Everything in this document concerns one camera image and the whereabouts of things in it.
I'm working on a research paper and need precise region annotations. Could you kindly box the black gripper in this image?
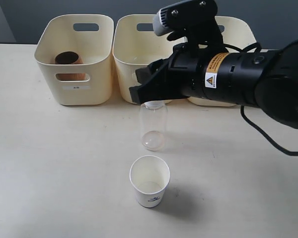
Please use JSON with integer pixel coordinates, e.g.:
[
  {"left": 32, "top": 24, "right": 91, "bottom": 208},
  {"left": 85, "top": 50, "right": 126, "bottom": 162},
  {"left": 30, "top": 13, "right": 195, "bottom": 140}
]
[{"left": 129, "top": 43, "right": 262, "bottom": 106}]

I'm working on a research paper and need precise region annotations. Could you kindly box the clear plastic bottle white cap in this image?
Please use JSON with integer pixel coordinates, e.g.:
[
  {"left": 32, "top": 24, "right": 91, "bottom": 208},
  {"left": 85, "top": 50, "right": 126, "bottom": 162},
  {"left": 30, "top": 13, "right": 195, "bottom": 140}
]
[{"left": 139, "top": 101, "right": 168, "bottom": 151}]

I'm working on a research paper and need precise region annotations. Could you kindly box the brown wooden cup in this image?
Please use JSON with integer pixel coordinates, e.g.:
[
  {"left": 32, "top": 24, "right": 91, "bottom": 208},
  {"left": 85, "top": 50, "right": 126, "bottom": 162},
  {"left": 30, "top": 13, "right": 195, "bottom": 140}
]
[{"left": 54, "top": 51, "right": 85, "bottom": 81}]

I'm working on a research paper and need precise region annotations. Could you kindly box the white paper cup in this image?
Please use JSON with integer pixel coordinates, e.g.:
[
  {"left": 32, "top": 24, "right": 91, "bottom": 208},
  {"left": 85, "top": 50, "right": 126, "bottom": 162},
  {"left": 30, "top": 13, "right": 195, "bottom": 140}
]
[{"left": 129, "top": 155, "right": 171, "bottom": 208}]

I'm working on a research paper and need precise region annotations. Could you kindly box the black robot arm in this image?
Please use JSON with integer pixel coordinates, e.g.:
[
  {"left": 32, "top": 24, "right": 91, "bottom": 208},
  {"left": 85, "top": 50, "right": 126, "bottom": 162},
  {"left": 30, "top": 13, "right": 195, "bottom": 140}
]
[{"left": 129, "top": 41, "right": 298, "bottom": 129}]

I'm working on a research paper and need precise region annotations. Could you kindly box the middle cream plastic bin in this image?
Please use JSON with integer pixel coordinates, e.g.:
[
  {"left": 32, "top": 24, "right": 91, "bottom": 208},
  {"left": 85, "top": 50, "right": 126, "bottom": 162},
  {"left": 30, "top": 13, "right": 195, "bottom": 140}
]
[{"left": 112, "top": 14, "right": 185, "bottom": 103}]

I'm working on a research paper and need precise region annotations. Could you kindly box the cream plastic bin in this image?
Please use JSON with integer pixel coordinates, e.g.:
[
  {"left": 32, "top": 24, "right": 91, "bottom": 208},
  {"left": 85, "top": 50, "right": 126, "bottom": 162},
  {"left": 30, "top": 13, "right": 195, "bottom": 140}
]
[
  {"left": 188, "top": 16, "right": 257, "bottom": 107},
  {"left": 34, "top": 14, "right": 114, "bottom": 106},
  {"left": 112, "top": 14, "right": 185, "bottom": 103}
]

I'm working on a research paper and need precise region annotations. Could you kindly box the left cream plastic bin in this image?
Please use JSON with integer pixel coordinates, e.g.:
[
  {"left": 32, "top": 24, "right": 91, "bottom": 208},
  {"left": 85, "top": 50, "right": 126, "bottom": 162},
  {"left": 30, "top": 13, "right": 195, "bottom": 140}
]
[{"left": 34, "top": 14, "right": 114, "bottom": 106}]

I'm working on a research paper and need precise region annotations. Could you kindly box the right cream plastic bin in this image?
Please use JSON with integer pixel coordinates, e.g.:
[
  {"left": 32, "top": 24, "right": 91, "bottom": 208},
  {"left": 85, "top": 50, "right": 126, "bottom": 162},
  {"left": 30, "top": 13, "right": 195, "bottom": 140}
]
[{"left": 188, "top": 16, "right": 257, "bottom": 107}]

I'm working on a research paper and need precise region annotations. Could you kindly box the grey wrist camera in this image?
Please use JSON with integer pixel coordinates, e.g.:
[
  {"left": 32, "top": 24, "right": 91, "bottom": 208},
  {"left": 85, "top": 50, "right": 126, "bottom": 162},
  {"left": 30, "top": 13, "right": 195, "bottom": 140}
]
[{"left": 152, "top": 0, "right": 220, "bottom": 41}]

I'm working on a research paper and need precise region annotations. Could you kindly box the black cable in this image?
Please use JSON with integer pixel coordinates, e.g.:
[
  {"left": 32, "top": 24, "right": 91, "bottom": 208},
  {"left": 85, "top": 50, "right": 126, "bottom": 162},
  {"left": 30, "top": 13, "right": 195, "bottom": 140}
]
[{"left": 223, "top": 42, "right": 298, "bottom": 157}]

